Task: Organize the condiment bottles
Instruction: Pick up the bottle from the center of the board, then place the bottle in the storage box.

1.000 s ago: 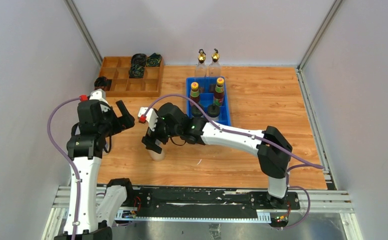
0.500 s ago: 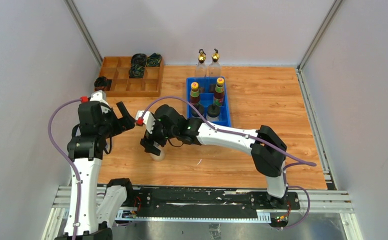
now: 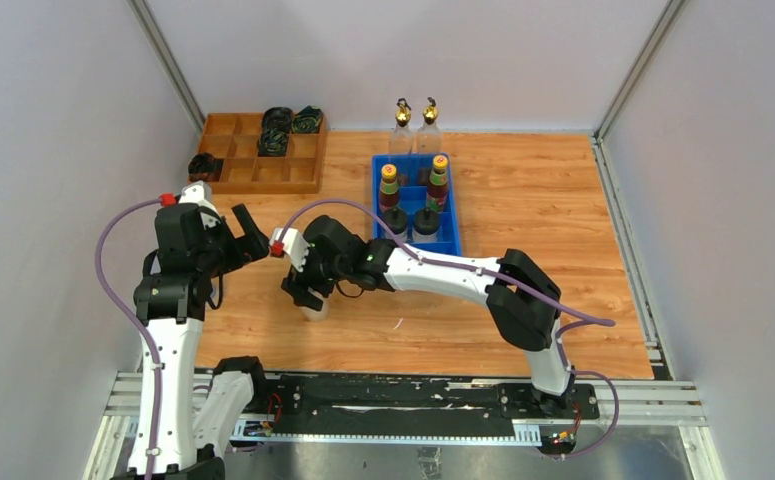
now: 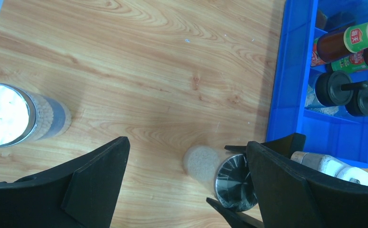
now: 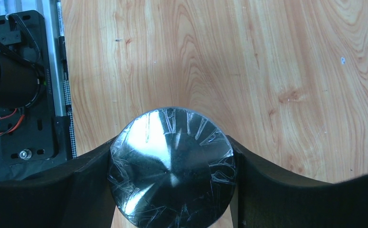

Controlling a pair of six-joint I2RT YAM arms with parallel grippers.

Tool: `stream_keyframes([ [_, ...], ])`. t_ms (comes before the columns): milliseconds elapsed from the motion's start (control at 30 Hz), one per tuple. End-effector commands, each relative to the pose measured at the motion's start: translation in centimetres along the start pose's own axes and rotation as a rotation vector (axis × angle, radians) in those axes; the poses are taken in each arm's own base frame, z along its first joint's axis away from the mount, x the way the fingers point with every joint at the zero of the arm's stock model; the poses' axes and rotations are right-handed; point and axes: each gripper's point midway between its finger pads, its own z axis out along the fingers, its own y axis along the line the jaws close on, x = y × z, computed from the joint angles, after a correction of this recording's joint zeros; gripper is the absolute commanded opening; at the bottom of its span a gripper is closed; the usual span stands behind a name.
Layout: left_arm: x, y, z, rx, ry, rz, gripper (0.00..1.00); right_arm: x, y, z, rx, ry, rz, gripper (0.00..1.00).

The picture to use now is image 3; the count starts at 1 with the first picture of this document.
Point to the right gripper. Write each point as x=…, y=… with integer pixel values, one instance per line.
x=298, y=283

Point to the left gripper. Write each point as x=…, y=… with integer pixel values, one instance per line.
x=257, y=241

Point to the silver lid spice jar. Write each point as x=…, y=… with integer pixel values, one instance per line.
x=316, y=315

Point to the yellow cap sauce bottle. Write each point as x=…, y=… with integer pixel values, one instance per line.
x=389, y=194
x=438, y=188

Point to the black cap shaker jar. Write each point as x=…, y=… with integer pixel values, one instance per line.
x=426, y=226

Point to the blue plastic divided bin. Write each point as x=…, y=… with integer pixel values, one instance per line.
x=413, y=176

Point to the tall oil bottle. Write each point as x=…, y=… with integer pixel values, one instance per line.
x=429, y=136
x=401, y=141

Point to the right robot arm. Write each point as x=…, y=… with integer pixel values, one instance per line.
x=521, y=299

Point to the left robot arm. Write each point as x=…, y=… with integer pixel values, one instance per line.
x=173, y=441

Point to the black roll left compartment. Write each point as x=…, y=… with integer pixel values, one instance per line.
x=205, y=167

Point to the wooden compartment tray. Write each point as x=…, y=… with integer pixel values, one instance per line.
x=233, y=139

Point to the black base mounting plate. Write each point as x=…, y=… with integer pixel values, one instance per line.
x=408, y=408

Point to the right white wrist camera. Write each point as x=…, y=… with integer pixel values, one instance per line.
x=289, y=243

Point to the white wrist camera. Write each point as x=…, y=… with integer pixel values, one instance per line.
x=289, y=243
x=200, y=193

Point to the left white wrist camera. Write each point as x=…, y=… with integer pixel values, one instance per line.
x=200, y=193

